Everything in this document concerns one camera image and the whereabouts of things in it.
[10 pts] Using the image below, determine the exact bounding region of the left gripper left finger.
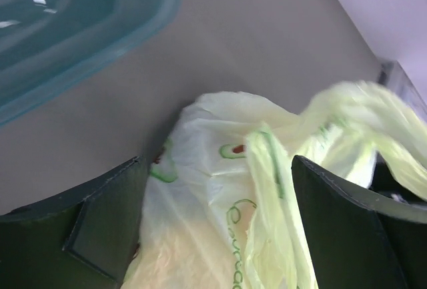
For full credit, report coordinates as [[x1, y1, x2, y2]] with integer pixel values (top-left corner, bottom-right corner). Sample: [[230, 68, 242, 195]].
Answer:
[[1, 158, 147, 288]]

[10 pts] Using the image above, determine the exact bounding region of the right aluminium frame post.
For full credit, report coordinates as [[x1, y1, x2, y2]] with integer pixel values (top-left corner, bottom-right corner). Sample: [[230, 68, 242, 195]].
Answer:
[[378, 61, 426, 121]]

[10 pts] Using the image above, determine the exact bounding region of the light green plastic bag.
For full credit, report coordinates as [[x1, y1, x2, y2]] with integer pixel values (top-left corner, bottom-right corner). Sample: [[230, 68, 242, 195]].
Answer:
[[124, 81, 426, 288]]

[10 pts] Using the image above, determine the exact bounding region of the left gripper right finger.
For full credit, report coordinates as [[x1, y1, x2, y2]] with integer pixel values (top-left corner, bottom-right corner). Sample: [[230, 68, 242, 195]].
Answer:
[[292, 156, 426, 289]]

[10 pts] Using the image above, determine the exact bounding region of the teal plastic container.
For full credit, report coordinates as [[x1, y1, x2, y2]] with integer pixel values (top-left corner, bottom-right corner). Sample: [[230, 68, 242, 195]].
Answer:
[[1, 0, 181, 123]]

